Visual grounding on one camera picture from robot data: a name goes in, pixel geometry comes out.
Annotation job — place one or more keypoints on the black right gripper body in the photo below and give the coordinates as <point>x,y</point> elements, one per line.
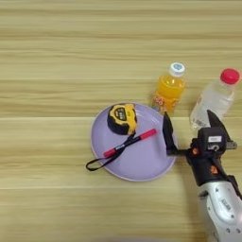
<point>204,167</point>

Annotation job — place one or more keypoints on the yellow black tape measure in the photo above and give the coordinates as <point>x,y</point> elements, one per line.
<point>121,119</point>

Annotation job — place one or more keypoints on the clear water bottle red cap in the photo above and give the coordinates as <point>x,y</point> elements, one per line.
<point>212,100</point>

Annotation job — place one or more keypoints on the black box with white label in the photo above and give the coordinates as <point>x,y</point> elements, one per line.
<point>212,140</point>

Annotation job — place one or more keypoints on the red black marker pen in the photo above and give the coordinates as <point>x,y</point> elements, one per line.
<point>146,134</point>

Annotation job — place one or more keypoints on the purple round plate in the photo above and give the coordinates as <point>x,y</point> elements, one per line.
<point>141,157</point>

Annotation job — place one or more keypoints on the orange juice bottle white cap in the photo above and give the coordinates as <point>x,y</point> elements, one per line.
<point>168,91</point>

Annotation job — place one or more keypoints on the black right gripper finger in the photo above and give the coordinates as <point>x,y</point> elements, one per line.
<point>169,135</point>
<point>217,121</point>

